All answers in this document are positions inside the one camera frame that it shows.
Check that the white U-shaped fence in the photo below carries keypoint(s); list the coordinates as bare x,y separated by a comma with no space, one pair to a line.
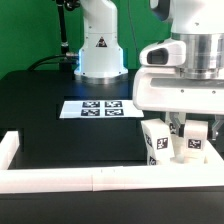
174,175

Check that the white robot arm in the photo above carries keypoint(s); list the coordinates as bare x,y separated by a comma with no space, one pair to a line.
100,57

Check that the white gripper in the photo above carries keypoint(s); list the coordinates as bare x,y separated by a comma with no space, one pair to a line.
182,76

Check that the white marker sheet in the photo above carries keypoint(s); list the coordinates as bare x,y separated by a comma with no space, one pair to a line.
99,109

